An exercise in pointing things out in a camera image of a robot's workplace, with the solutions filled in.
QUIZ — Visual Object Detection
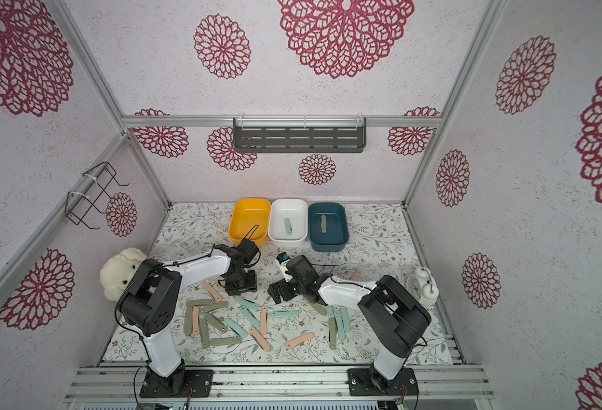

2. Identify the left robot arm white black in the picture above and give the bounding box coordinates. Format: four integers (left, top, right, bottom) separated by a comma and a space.
115, 239, 260, 380

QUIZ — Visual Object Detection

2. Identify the white plush teddy bear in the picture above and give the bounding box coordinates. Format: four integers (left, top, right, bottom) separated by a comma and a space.
99, 248, 147, 302

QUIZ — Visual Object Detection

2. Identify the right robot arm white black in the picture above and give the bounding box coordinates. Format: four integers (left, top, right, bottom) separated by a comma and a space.
268, 252, 432, 387

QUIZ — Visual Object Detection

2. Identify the grey wall shelf rack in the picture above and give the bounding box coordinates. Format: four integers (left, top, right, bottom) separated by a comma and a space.
233, 117, 367, 154

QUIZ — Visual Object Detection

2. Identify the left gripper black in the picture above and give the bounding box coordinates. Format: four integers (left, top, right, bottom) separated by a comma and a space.
226, 268, 259, 297

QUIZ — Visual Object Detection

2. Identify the yellow plastic storage box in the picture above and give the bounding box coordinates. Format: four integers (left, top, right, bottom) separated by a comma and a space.
229, 198, 272, 248

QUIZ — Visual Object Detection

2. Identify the black wire wall rack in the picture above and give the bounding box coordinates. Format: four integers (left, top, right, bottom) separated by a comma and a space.
64, 161, 129, 231

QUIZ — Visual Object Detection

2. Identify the white plastic storage box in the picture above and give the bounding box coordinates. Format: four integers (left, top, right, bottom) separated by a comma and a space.
268, 198, 308, 248

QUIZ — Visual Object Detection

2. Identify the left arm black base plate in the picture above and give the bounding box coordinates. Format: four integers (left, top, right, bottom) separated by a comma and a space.
139, 369, 214, 399

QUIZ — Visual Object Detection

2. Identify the aluminium front rail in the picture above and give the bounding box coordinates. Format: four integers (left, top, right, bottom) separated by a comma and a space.
63, 365, 495, 405

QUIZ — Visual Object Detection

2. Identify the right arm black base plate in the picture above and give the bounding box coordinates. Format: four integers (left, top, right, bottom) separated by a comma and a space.
347, 367, 419, 397

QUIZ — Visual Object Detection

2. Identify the dark teal storage box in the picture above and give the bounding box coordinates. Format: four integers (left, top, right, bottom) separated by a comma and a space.
308, 203, 350, 253

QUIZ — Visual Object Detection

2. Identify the white twin-bell alarm clock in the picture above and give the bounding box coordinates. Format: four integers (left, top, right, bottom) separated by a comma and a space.
406, 266, 439, 309

